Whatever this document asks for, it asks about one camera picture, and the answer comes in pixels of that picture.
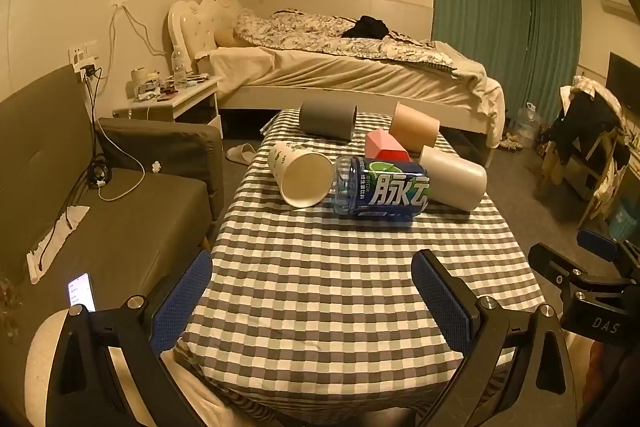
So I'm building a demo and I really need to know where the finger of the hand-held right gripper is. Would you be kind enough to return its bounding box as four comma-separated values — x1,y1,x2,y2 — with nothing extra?
527,243,586,289
576,229,632,264

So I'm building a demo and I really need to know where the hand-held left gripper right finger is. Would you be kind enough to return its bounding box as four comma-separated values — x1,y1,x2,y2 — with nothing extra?
411,249,581,427

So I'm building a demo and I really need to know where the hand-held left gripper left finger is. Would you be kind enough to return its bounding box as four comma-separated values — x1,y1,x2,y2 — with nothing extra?
46,251,214,427

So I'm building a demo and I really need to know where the person's right forearm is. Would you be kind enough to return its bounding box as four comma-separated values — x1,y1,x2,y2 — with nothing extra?
565,329,638,427

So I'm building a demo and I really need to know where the white cup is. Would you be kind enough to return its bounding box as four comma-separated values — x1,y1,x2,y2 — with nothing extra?
419,145,488,212

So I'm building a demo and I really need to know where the green printed paper cup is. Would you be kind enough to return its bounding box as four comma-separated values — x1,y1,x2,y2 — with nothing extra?
267,140,335,208

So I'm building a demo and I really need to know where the tan cup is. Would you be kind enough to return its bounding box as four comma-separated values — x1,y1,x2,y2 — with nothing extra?
389,102,441,154

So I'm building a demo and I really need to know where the grey cup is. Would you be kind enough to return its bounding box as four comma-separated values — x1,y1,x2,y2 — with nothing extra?
299,101,359,142

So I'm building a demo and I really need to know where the blue plastic basket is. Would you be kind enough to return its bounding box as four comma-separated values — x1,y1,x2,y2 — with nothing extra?
607,202,640,243

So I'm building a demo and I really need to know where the wooden chair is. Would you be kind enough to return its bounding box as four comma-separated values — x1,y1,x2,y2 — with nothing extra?
537,77,631,208

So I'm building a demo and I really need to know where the grey sofa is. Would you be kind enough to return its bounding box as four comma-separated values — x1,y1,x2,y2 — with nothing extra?
0,64,225,358

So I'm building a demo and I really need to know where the smartphone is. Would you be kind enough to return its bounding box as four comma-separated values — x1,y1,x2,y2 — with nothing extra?
67,273,97,313

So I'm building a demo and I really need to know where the grey white checkered tablecloth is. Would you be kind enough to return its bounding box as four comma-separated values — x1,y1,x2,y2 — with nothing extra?
172,109,543,427

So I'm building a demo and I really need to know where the blue plastic drink bottle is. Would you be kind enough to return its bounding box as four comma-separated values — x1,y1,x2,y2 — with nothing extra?
331,155,430,222

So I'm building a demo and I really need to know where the clothes pile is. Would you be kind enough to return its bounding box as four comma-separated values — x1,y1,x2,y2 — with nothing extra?
542,76,626,165

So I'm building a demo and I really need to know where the large water jug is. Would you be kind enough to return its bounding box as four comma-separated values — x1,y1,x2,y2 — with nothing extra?
515,103,546,148

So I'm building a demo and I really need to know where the white power strip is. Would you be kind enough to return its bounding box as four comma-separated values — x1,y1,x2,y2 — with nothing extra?
27,204,91,285

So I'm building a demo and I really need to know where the beige slipper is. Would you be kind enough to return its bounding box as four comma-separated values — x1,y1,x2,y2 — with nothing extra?
226,143,260,165

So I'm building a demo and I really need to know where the pink red box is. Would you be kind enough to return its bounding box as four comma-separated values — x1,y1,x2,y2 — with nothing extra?
365,131,412,162

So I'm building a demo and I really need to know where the television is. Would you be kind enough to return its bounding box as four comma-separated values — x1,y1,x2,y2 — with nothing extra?
607,53,640,105

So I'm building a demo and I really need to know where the white nightstand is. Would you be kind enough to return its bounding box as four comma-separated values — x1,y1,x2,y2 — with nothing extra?
112,74,223,140

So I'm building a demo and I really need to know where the nightstand clutter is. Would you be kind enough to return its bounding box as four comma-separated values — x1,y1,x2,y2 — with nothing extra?
132,76,208,102

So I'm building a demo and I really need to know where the narrow teal curtain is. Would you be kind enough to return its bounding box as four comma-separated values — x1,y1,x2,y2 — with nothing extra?
527,0,583,118

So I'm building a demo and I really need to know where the clear plastic bottle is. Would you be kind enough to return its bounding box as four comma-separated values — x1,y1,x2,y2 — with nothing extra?
171,47,187,88

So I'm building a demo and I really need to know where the bed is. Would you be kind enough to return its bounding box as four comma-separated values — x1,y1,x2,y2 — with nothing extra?
167,0,506,150

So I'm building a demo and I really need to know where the white tufted headboard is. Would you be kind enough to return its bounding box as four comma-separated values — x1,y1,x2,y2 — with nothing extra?
167,0,221,72

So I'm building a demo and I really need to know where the black garment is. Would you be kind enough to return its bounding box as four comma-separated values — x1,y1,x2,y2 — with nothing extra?
341,15,391,40

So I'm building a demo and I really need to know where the white pillow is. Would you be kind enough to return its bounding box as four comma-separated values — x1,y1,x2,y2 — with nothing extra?
200,0,246,48

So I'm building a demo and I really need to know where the floral quilt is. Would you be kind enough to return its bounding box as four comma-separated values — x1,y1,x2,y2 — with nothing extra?
234,9,457,70

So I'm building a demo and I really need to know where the white charging cable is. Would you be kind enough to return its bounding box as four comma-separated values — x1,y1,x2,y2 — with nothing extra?
97,107,151,202

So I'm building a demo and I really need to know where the black power cable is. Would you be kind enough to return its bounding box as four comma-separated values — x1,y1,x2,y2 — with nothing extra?
82,67,117,188

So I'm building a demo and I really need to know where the wall socket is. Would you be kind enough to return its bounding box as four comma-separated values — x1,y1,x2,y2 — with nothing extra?
69,39,98,80

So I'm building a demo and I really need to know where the white wall cable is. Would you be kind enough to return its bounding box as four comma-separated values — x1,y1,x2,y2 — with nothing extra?
107,2,171,58

